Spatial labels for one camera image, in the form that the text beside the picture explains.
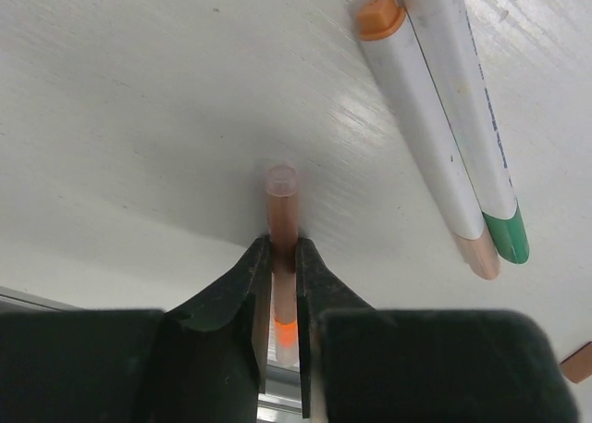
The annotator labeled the orange marker clear cap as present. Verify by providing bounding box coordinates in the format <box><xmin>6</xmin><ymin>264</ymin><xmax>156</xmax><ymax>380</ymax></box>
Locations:
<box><xmin>265</xmin><ymin>164</ymin><xmax>299</xmax><ymax>367</ymax></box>

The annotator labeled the green capped marker pen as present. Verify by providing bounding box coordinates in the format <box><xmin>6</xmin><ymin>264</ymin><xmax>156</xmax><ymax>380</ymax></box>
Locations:
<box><xmin>403</xmin><ymin>0</ymin><xmax>530</xmax><ymax>265</ymax></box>

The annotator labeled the brown capped marker pen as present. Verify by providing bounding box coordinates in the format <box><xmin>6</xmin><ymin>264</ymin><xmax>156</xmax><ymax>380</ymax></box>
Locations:
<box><xmin>355</xmin><ymin>0</ymin><xmax>500</xmax><ymax>280</ymax></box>

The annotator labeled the aluminium frame rail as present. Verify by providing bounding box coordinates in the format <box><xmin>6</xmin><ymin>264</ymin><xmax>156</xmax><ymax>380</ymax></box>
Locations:
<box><xmin>1</xmin><ymin>288</ymin><xmax>302</xmax><ymax>422</ymax></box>

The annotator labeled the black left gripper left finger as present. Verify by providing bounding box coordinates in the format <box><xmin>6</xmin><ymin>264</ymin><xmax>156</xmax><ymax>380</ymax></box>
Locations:
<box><xmin>1</xmin><ymin>237</ymin><xmax>271</xmax><ymax>422</ymax></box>

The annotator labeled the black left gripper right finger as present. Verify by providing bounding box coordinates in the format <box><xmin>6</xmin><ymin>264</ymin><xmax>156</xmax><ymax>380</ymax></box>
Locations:
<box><xmin>295</xmin><ymin>239</ymin><xmax>580</xmax><ymax>422</ymax></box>

